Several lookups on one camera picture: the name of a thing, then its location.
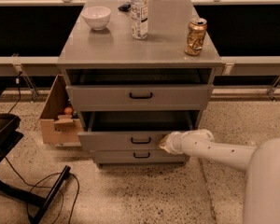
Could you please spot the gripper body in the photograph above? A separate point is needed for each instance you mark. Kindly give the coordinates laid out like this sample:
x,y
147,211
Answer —
x,y
174,143

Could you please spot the grey drawer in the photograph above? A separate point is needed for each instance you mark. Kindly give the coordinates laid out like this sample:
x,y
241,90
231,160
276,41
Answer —
x,y
139,97
133,130
137,156

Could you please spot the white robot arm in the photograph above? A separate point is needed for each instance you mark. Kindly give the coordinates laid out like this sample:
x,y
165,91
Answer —
x,y
261,165

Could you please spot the grey top drawer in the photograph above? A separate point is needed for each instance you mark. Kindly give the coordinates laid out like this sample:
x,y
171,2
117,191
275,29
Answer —
x,y
139,97

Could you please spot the grey drawer cabinet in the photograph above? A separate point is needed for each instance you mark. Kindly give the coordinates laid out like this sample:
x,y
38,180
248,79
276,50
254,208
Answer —
x,y
113,57

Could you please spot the grey bottom drawer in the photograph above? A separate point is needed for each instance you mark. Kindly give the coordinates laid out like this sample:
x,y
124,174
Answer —
x,y
137,156

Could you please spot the orange fruit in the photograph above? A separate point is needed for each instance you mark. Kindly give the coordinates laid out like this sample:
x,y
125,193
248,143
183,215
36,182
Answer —
x,y
68,111

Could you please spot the cardboard box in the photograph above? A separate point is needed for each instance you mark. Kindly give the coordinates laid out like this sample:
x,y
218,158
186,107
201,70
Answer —
x,y
57,128

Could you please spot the gold soda can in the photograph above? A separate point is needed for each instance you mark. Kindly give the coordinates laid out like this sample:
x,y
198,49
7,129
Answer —
x,y
196,33

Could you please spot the small black object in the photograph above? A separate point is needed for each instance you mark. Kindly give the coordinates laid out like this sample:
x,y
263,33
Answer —
x,y
125,7

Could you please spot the clear plastic water bottle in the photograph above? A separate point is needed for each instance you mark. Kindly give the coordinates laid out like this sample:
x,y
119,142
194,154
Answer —
x,y
139,18

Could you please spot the white ceramic bowl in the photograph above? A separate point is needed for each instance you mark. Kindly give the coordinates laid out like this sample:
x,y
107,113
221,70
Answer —
x,y
96,17

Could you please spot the black chair frame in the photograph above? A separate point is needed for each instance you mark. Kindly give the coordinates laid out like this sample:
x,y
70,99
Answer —
x,y
30,167

